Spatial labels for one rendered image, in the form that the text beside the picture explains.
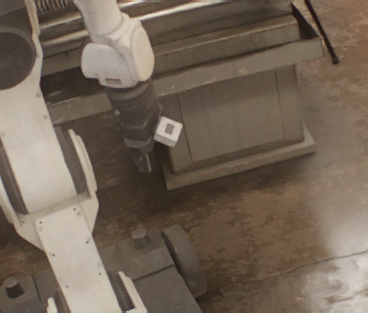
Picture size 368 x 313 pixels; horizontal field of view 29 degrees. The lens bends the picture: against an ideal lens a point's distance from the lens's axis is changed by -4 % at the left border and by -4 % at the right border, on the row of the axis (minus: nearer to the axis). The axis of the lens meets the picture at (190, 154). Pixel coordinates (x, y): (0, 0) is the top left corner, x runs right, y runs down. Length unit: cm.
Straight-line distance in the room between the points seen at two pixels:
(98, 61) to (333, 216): 105
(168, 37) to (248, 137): 42
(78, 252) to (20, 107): 34
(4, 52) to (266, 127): 132
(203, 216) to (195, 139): 24
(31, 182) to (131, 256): 51
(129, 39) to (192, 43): 90
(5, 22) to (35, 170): 36
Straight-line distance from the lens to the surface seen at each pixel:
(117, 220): 229
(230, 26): 218
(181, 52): 212
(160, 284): 179
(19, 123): 137
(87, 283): 154
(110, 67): 130
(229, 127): 228
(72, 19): 201
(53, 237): 150
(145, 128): 140
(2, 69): 116
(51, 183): 139
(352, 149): 239
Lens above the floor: 141
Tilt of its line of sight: 34 degrees down
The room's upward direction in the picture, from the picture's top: 13 degrees counter-clockwise
